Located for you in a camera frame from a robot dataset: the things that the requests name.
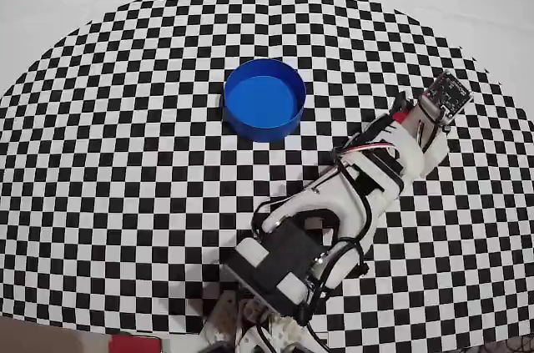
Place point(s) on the white paper sheet with checkerboard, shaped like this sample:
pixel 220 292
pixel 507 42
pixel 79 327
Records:
pixel 125 119

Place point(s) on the blue round plastic box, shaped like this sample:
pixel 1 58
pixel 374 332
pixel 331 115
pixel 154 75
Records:
pixel 263 98

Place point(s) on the red flat box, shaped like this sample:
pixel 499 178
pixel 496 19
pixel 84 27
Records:
pixel 133 344

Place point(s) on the white gripper body with black servo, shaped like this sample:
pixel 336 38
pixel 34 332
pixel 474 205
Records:
pixel 435 152

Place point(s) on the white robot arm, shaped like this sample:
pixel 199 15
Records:
pixel 334 203

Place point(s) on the black wrist camera board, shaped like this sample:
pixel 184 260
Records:
pixel 448 92

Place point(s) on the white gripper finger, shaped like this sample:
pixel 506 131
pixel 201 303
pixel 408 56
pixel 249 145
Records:
pixel 436 152

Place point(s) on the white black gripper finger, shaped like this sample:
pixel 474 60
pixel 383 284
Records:
pixel 399 102

